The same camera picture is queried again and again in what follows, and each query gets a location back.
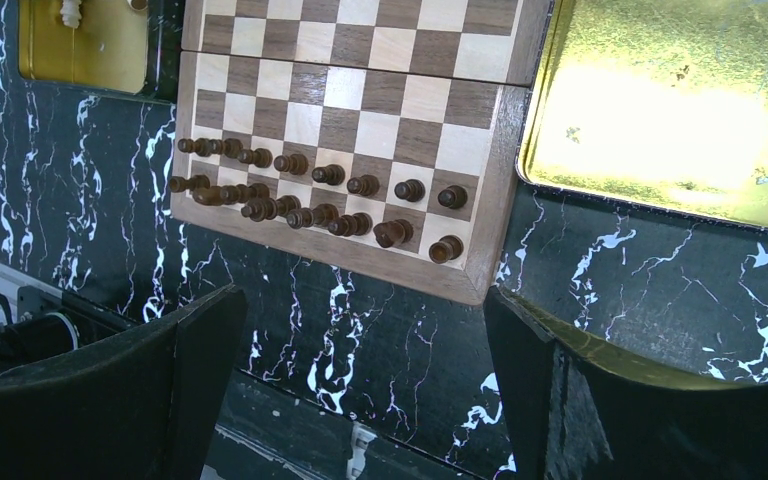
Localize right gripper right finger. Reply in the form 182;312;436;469
483;287;768;479

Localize left gold tin tray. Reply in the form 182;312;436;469
18;0;149;94

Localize right gold tin tray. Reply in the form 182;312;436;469
517;1;768;230

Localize dark chess pawn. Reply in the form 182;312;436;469
437;185;468;210
394;179;425;202
177;138;213;157
311;164;345;186
273;153;309;176
237;148;273;168
209;138;244;159
346;174;380;197

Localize gold tin tray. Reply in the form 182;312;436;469
517;1;768;230
18;0;149;94

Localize dark chess piece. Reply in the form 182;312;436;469
327;213;372;237
285;203;339;229
192;183;270;206
168;174;211;193
241;195;301;222
428;235;464;264
373;219;413;249

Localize white chess piece in tray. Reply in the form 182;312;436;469
59;0;83;30

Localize wooden chess board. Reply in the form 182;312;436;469
171;1;553;305

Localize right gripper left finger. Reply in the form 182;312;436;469
0;284;248;479

